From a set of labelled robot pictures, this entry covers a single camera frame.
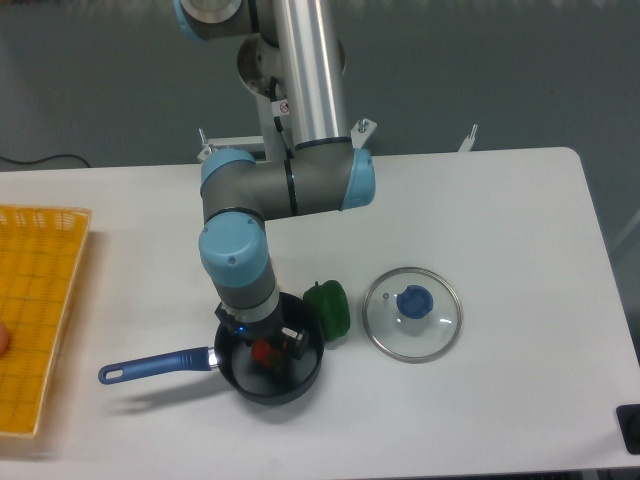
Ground black pot blue handle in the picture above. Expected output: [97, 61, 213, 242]
[98, 293, 324, 405]

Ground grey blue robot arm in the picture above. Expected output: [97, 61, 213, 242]
[174, 1, 375, 358]

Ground red toy pepper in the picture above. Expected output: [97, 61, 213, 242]
[250, 339, 286, 373]

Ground black device at table corner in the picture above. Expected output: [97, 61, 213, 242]
[616, 404, 640, 455]

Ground black cable on floor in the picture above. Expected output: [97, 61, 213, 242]
[0, 153, 92, 169]

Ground green toy pepper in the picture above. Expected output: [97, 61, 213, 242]
[303, 280, 351, 342]

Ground orange object in basket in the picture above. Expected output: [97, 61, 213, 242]
[0, 322, 11, 356]

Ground white table bracket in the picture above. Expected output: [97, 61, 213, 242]
[458, 123, 478, 153]

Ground glass lid blue knob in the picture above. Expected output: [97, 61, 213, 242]
[361, 267, 464, 364]

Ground yellow wicker basket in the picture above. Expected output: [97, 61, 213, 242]
[1, 205, 92, 438]

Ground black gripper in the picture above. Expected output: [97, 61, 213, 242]
[214, 302, 310, 365]

